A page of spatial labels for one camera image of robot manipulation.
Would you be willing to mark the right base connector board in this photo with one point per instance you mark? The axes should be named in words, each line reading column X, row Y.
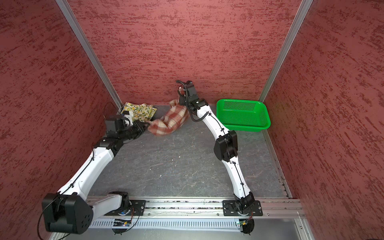
column 246, row 226

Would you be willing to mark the aluminium front rail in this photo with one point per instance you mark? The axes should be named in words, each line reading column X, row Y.
column 213, row 208

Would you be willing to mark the right aluminium corner post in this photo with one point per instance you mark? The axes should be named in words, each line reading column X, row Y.
column 290, row 37

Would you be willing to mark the base connector board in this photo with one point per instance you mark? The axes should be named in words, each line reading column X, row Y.
column 120, row 226
column 246, row 226

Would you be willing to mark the slotted cable duct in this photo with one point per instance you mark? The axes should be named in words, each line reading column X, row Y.
column 174, row 224

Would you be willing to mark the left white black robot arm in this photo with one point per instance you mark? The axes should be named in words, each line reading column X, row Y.
column 68, row 210

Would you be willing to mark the aluminium corner post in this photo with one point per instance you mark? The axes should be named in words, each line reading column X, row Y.
column 81, row 36
column 290, row 37

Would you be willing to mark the reddish brown skirt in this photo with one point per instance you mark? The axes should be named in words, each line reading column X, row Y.
column 171, row 121

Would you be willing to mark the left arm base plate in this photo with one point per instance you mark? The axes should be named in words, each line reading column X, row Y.
column 136, row 208

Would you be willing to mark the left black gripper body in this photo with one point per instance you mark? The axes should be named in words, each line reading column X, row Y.
column 133, row 131

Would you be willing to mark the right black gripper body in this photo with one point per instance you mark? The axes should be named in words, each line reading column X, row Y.
column 185, row 100

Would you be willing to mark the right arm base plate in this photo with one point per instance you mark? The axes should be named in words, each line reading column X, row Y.
column 235, row 208

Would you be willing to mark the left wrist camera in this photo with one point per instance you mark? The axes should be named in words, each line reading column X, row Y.
column 118, row 123

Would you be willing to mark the left aluminium corner post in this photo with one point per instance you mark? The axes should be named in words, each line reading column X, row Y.
column 81, row 36

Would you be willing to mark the yellow floral skirt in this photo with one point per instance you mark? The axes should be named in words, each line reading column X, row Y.
column 140, row 112

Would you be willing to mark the green plastic basket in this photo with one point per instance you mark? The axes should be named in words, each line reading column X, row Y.
column 243, row 115

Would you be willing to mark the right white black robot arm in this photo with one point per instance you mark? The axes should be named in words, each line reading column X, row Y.
column 226, row 144

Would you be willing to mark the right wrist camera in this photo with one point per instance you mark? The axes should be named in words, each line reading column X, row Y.
column 189, row 84

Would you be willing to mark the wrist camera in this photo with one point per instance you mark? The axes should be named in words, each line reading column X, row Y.
column 189, row 84
column 118, row 123

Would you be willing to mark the left base connector board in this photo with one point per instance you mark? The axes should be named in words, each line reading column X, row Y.
column 120, row 226

